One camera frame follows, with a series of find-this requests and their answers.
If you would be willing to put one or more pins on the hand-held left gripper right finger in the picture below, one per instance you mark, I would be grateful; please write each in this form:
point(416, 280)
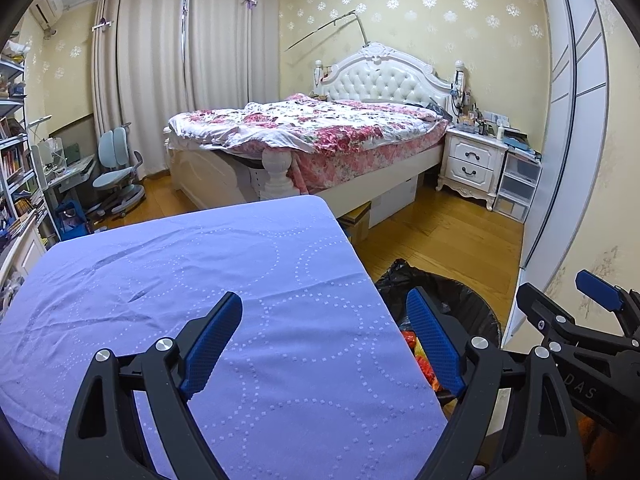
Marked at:
point(435, 345)

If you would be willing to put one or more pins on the white desk lamp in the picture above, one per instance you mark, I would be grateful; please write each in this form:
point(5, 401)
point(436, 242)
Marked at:
point(39, 122)

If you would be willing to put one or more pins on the pink floral quilt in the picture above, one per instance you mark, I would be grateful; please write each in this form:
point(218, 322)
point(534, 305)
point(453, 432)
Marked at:
point(325, 130)

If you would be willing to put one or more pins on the white cabinet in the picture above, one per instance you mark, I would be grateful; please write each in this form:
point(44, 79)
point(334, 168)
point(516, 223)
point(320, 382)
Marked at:
point(22, 260)

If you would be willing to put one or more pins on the pale green desk chair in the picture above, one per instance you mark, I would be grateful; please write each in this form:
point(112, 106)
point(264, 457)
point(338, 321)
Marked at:
point(117, 165)

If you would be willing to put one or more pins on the white bookshelf with books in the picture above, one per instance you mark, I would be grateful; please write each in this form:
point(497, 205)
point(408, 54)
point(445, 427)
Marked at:
point(17, 160)

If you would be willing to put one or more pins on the grey study desk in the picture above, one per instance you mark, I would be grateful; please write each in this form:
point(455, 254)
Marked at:
point(70, 172)

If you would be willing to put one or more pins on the stack of books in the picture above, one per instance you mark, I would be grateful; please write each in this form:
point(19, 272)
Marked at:
point(522, 142)

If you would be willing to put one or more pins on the white wardrobe sliding door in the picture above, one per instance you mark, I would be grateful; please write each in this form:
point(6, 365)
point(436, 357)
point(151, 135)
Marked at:
point(565, 110)

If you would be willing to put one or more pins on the clear plastic drawer unit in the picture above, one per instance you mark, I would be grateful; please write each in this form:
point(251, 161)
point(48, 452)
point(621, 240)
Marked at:
point(517, 187)

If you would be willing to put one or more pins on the white bed with tufted headboard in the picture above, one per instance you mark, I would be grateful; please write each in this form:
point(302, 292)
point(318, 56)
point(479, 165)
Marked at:
point(390, 77)

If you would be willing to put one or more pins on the brown cardboard box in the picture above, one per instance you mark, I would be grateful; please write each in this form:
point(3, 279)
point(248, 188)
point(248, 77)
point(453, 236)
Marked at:
point(356, 222)

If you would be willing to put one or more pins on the white box under bed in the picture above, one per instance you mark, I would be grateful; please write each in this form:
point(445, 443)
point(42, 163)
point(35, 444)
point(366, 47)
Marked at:
point(395, 202)

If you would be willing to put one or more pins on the clutter of small nightstand items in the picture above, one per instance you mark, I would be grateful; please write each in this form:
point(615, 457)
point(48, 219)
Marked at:
point(472, 110)

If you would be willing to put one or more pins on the white air conditioner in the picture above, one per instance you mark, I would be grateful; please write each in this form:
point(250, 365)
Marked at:
point(47, 7)

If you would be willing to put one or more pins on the white nightstand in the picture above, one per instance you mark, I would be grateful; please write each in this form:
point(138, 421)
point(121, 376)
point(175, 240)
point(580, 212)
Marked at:
point(472, 165)

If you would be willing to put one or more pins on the orange plastic bag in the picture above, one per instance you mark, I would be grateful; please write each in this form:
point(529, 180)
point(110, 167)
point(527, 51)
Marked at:
point(430, 375)

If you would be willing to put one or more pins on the orange cloth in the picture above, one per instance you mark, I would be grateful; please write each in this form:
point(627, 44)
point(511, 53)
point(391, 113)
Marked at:
point(610, 455)

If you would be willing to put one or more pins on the thin metal pole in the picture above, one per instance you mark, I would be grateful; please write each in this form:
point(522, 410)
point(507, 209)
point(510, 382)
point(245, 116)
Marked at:
point(335, 22)

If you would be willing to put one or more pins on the beige curtain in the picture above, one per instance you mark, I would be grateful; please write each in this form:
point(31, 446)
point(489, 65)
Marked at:
point(145, 75)
point(232, 45)

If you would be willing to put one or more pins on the purple dotted tablecloth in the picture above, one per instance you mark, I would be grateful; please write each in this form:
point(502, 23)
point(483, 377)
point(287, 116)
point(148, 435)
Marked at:
point(200, 260)

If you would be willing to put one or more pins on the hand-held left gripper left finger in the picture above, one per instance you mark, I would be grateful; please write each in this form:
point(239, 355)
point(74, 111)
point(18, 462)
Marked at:
point(210, 345)

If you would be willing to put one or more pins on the trash bin with black bag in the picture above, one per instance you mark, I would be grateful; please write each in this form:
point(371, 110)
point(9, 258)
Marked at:
point(465, 310)

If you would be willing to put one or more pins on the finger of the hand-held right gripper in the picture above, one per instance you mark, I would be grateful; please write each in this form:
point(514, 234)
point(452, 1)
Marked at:
point(547, 322)
point(600, 291)

